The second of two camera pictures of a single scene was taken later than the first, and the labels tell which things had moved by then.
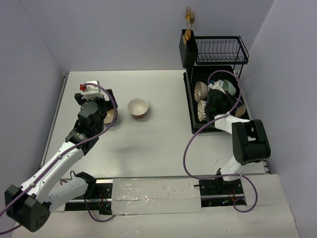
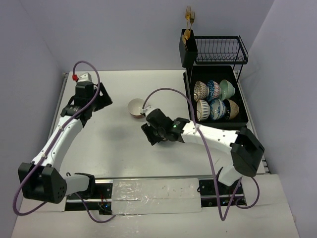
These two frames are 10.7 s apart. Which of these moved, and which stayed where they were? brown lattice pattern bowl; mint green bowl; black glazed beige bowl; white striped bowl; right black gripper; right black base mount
Moved: right black gripper; black glazed beige bowl
Stayed: mint green bowl; right black base mount; white striped bowl; brown lattice pattern bowl
